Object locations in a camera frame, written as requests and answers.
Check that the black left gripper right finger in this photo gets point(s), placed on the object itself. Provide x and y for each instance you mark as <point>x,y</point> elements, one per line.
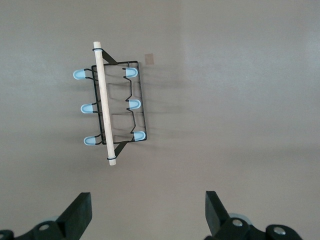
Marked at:
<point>217,220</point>

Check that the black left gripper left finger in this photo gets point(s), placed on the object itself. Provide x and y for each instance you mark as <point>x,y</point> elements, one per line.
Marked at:
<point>75,220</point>

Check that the brown tape square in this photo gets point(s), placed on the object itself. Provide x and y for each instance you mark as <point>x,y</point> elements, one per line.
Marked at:
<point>149,59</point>

